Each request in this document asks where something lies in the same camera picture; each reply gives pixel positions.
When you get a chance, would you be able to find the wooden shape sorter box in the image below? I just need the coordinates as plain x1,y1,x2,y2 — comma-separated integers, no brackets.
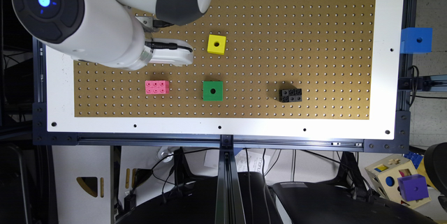
365,154,431,209

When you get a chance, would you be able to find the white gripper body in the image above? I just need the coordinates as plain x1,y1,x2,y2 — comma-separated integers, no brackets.
145,38,193,66

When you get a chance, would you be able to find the white paper sheet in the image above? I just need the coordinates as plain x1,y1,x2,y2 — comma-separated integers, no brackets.
203,150,271,174

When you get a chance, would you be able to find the black chair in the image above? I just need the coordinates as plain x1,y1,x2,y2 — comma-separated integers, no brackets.
117,172,282,224
272,181,435,224

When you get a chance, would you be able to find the blue cube with hole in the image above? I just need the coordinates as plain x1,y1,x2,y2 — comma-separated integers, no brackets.
400,27,432,54

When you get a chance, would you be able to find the black chair right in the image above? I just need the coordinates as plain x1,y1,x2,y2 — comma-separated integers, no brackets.
272,181,435,224

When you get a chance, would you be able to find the purple cube with hole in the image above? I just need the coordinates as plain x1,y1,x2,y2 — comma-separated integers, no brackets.
397,174,429,201

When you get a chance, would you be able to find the black block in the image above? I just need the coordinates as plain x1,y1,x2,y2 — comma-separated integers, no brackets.
279,89,302,103

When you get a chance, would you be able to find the green cube with hole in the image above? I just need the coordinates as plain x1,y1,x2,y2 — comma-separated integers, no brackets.
203,81,224,101

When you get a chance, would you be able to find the pink block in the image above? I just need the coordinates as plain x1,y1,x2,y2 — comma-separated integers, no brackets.
145,80,170,95

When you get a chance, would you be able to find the dark aluminium table frame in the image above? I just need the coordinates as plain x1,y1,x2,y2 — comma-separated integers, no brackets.
33,0,416,223

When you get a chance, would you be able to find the brown pegboard panel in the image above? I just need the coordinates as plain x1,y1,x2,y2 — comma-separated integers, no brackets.
74,0,376,120

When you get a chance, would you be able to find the yellow cube with hole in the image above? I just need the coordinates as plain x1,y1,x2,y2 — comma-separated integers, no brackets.
207,34,226,55

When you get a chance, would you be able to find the black chair left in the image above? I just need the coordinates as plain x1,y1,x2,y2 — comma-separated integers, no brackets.
117,172,282,224

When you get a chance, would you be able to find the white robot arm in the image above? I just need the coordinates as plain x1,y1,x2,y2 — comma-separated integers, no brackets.
12,0,211,70

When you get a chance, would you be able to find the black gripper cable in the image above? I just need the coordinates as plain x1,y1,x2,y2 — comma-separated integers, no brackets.
145,40,194,53

